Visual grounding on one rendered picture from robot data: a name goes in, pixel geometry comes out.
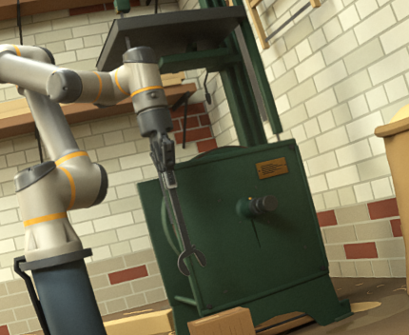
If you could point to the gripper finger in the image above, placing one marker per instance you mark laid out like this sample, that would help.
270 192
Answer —
169 153
156 157

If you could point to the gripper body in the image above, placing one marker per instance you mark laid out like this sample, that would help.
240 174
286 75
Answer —
153 117

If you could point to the dark grey spanner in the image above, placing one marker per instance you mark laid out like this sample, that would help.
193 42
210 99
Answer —
181 230

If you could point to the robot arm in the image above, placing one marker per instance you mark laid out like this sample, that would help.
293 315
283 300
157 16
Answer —
56 188

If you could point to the dark grey bandsaw table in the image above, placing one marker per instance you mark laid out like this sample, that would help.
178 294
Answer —
176 35

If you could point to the dark grey knob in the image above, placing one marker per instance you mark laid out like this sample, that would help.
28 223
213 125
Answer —
265 203

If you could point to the green bandsaw body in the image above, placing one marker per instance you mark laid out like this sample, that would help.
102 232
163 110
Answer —
253 244

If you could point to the light wooden board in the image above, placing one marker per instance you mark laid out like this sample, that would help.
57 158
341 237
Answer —
172 79

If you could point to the black hanging lever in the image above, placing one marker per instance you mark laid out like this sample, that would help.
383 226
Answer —
208 91

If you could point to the brass name plate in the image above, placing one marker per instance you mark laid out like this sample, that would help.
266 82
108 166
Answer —
272 168

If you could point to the tan wooden plank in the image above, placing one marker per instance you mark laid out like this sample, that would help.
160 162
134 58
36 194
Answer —
138 323

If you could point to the tan wooden block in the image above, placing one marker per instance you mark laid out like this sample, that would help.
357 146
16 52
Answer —
222 323

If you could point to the wooden frame saw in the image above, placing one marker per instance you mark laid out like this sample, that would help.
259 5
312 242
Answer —
260 24

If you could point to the wooden wall shelf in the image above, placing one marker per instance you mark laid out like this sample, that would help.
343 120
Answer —
5 120
33 8

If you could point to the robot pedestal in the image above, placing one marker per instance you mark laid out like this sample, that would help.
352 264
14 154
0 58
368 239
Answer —
66 300

